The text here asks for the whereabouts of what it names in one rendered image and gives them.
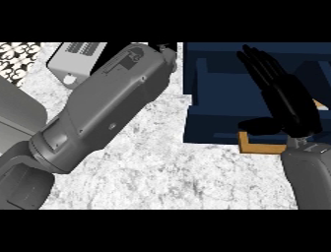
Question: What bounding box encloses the navy blue cabinet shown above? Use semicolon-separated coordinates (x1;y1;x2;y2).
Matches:
181;41;331;67

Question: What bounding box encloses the large grey flat appliance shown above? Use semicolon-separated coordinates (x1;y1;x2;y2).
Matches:
0;60;48;155

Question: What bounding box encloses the navy blue drawer front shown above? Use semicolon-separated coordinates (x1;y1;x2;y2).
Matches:
181;105;331;146

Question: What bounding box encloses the navy blue open drawer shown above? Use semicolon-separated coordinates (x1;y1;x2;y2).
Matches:
187;57;331;116

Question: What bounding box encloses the orange wooden drawer handle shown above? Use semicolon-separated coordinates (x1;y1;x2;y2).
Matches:
236;130;289;156

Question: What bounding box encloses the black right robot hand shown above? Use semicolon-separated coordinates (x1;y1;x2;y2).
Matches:
234;43;325;139

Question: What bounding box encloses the pale grey box appliance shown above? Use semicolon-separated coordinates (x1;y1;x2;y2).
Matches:
45;41;109;90

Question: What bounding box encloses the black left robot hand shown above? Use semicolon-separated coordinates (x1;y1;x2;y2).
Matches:
147;41;178;55

